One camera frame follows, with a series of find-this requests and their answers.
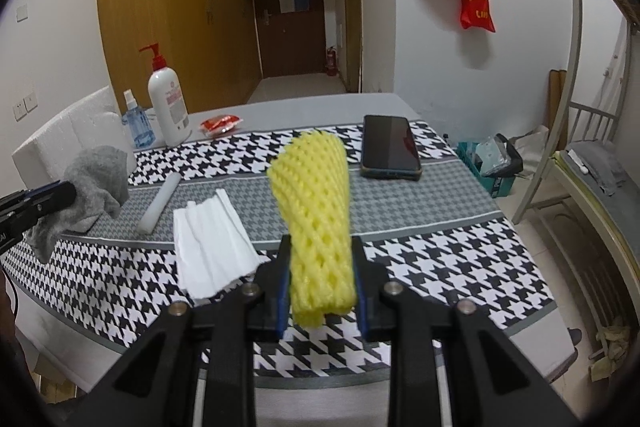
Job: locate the blue spray bottle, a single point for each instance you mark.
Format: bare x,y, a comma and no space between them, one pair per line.
140,127

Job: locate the white wall socket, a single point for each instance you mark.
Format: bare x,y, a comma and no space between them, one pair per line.
20,109

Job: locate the teal storage box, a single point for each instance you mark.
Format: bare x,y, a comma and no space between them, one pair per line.
500,187

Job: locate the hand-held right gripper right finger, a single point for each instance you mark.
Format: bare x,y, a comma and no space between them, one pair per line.
362,317

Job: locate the red snack packet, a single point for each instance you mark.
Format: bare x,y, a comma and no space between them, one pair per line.
221,125

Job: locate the white wall plate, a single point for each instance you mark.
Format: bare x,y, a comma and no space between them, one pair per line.
21,13

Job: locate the metal bunk bed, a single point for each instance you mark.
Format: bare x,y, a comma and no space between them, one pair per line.
625,207

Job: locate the black smartphone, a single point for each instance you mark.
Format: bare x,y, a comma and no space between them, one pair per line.
391,147

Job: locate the grey sock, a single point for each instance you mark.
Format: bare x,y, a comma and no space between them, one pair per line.
95,177

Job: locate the leaning wooden boards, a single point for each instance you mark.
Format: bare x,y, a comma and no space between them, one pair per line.
556,99

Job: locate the white foam sheet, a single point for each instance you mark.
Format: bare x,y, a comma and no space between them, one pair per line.
210,247

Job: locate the red fire extinguisher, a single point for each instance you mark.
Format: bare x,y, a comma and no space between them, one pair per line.
330,62

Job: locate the yellow foam net sleeve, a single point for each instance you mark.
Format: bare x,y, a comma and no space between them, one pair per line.
315,207

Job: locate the blue paper notice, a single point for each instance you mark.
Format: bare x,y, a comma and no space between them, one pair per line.
301,3

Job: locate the white foam tube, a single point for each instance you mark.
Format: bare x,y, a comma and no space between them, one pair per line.
160,202

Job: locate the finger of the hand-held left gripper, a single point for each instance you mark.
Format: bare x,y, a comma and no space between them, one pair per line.
55,199

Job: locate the white wall switch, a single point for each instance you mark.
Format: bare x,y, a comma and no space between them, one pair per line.
32,103

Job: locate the white lotion pump bottle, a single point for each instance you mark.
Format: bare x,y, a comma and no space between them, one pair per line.
167,102

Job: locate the white foam box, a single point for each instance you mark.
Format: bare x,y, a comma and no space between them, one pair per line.
75,127

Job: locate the crumpled yellowish paper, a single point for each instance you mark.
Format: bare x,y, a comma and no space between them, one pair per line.
610,349

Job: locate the dark brown door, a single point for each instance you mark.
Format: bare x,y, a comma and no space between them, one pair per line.
300,42

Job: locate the red plastic bag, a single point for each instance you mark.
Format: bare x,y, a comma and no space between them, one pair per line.
477,9

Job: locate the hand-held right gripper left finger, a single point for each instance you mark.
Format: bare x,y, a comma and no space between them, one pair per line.
282,307

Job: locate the wooden wardrobe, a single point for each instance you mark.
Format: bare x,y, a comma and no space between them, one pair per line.
175,7

